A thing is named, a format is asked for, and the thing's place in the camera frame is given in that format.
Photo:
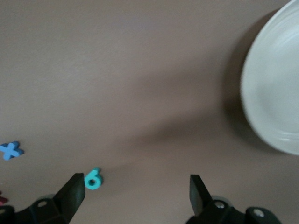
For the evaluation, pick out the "teal foam letter g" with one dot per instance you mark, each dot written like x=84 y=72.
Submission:
x=90 y=184

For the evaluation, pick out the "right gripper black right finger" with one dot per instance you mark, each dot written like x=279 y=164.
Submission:
x=199 y=198

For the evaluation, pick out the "blue foam letter x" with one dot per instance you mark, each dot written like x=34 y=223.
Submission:
x=10 y=151

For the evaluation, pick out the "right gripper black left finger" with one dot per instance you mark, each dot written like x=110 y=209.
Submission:
x=71 y=198

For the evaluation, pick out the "beige round plate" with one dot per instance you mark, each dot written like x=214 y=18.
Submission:
x=273 y=88

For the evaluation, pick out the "red foam letter m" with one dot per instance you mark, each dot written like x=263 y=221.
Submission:
x=2 y=199

